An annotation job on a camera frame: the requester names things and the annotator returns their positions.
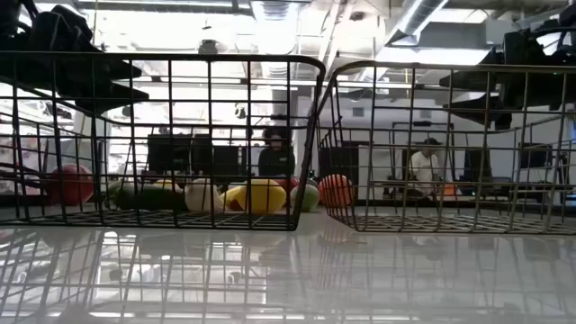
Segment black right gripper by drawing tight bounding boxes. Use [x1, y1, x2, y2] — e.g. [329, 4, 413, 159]
[438, 26, 576, 131]

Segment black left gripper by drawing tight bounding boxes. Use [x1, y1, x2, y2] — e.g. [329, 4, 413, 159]
[0, 4, 150, 114]

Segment red apple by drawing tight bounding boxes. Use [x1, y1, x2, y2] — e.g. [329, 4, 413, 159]
[46, 163, 95, 207]

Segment dark green zucchini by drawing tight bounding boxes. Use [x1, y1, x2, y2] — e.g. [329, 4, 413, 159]
[110, 183, 189, 212]

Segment light green mango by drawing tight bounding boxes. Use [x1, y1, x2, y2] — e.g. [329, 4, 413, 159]
[289, 183, 321, 212]

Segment black computer monitor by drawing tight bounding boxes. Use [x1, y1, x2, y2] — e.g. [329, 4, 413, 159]
[191, 133, 213, 176]
[211, 144, 245, 177]
[518, 142, 554, 170]
[463, 148, 494, 184]
[147, 133, 193, 175]

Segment person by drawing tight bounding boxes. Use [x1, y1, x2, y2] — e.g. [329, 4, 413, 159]
[256, 126, 297, 177]
[406, 137, 446, 199]

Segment white garlic bulb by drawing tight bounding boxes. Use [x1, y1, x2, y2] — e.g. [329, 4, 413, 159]
[183, 178, 226, 213]

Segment black cabinet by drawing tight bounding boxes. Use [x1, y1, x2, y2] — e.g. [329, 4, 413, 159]
[319, 141, 361, 182]

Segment red tomato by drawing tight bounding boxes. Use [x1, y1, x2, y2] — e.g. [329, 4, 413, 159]
[274, 176, 301, 193]

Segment grey wire basket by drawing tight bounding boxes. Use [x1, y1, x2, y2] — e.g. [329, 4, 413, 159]
[314, 60, 576, 236]

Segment black wire basket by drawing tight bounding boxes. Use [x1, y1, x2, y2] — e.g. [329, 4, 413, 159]
[0, 49, 328, 233]

